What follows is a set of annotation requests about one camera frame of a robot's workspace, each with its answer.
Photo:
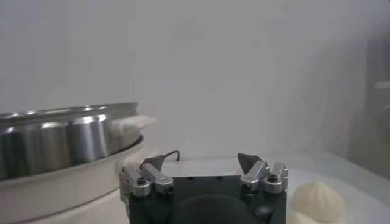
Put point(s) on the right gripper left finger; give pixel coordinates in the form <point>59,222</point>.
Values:
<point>153,178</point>

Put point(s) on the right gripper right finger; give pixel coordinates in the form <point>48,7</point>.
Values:
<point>259,176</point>

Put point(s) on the white steamed baozi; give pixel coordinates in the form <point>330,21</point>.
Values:
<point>318,201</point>

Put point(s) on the perforated steel steamer basket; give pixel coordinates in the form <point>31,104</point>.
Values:
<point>45,143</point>

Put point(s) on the white electric cooker base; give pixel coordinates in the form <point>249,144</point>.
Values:
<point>61,194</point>

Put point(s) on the white round plate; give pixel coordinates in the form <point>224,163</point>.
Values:
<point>359,188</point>

